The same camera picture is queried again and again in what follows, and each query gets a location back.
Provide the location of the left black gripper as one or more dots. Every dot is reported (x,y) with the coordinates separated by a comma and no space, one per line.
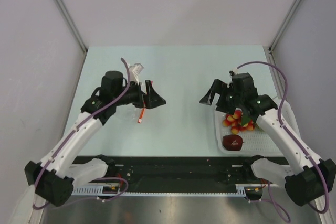
(152,99)

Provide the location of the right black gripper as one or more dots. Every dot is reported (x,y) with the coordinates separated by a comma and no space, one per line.
(218,86)

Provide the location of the fake red strawberries bunch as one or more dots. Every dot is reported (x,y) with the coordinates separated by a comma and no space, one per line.
(238,122)

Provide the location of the fake red apple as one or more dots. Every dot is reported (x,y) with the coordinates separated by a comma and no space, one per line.
(232,142)

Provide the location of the clear zip top bag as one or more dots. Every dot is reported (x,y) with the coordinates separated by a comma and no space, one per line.
(130,113)

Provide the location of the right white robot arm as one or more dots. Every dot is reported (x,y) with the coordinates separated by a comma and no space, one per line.
(307,176)

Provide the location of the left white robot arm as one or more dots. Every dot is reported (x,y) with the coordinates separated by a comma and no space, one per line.
(50,176)

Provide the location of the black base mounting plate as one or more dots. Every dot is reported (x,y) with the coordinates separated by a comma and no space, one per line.
(203,174)

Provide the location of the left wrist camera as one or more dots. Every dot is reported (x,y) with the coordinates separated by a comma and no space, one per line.
(135,71)

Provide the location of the right aluminium frame post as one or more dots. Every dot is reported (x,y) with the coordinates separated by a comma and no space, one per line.
(284,25)

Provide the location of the aluminium frame post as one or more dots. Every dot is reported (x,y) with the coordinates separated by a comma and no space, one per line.
(71,24)
(284,25)

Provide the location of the white slotted cable duct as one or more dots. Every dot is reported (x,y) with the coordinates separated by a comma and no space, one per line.
(107,190)

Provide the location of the left aluminium frame post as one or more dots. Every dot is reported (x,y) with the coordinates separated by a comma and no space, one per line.
(71,24)

